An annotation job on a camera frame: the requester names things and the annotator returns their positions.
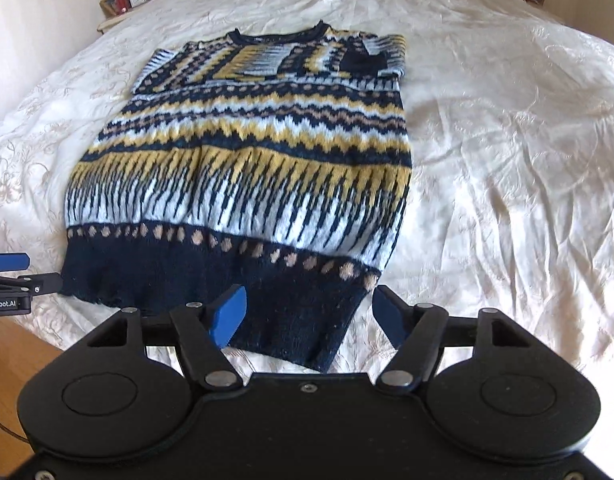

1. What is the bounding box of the navy yellow patterned knit sweater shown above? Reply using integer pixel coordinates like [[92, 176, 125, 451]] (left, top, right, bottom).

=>
[[61, 23, 412, 372]]

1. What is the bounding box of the cream bedside table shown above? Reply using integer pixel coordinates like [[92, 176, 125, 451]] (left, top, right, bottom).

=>
[[97, 11, 134, 35]]

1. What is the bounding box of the wooden picture frame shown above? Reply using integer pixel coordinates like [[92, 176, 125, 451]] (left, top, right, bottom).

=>
[[99, 0, 118, 18]]

